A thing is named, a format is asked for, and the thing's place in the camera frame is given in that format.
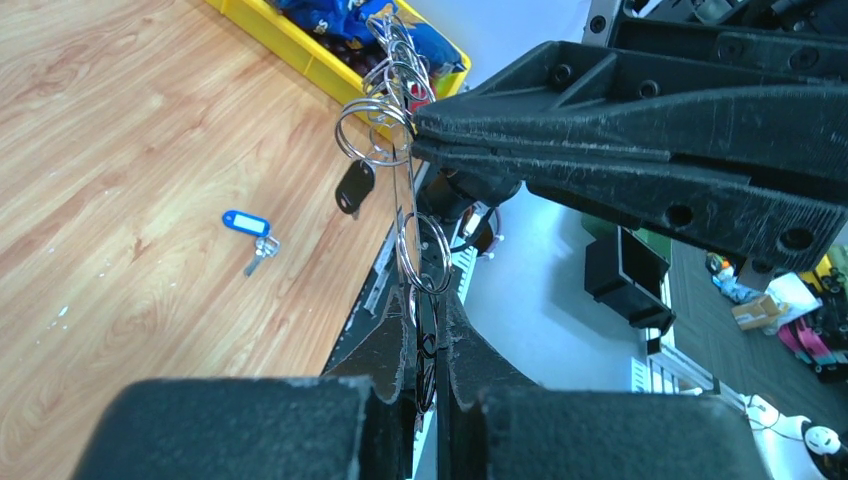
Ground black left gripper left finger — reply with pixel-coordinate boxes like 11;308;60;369
73;288;408;479

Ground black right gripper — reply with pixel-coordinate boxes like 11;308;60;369
412;1;847;270

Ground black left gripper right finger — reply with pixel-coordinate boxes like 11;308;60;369
436;292;768;479

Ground black key tag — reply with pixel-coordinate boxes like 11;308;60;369
335;160;376;220

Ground silver key on blue tag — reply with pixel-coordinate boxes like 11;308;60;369
244;236;280;277

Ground blue key tag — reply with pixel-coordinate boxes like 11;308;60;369
222;210;271;237

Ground dark grapes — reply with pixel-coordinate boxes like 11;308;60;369
313;35;387;77

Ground yellow plastic bin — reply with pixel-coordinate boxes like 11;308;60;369
211;1;472;104

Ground blue chips bag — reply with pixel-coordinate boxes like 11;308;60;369
268;1;465;76

